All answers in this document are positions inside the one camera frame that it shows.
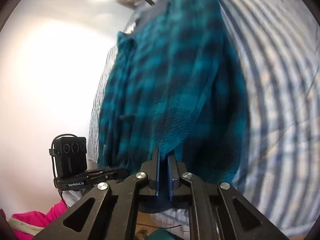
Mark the person's left forearm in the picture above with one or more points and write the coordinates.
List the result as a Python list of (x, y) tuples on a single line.
[(37, 215)]

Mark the teal plaid fleece jacket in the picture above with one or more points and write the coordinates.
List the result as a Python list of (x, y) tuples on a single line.
[(175, 80)]

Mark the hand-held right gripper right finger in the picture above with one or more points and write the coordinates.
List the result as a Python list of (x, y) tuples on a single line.
[(171, 177)]

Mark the blue white striped blanket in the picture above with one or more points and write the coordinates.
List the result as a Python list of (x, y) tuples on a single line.
[(275, 105)]

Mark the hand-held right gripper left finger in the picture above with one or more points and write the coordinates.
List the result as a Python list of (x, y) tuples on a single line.
[(157, 175)]

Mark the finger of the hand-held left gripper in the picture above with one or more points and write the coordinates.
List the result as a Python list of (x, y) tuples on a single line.
[(110, 172)]

